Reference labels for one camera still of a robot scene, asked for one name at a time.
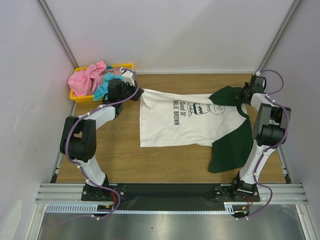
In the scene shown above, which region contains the white green raglan t-shirt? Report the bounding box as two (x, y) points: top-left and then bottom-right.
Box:
(139, 86), (253, 173)

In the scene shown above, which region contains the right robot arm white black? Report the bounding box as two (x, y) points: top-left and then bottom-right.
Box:
(230, 74), (292, 202)

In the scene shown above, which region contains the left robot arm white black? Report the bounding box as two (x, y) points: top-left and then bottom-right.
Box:
(60, 77), (144, 200)

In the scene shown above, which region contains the mauve t-shirt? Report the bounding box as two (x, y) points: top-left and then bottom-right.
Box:
(102, 66), (133, 76)

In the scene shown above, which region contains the cyan t-shirt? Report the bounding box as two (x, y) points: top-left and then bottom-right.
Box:
(93, 73), (123, 101)

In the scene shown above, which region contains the pink t-shirt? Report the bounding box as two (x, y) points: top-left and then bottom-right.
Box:
(68, 61), (107, 97)

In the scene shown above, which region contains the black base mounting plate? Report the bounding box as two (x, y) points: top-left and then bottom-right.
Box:
(81, 183), (261, 211)

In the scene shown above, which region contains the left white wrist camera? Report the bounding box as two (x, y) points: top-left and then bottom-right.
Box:
(120, 67), (135, 86)

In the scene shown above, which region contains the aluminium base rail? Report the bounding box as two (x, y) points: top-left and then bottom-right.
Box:
(36, 183), (309, 204)

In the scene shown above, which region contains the right aluminium frame post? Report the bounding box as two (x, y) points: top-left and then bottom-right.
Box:
(256, 0), (304, 72)

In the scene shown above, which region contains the aluminium frame post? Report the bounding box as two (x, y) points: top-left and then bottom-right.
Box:
(256, 0), (304, 72)
(36, 0), (79, 69)

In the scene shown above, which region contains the left aluminium frame post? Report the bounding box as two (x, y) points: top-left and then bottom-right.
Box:
(36, 0), (79, 69)

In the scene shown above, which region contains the white slotted cable duct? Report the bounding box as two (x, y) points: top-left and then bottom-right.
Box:
(46, 202), (248, 215)

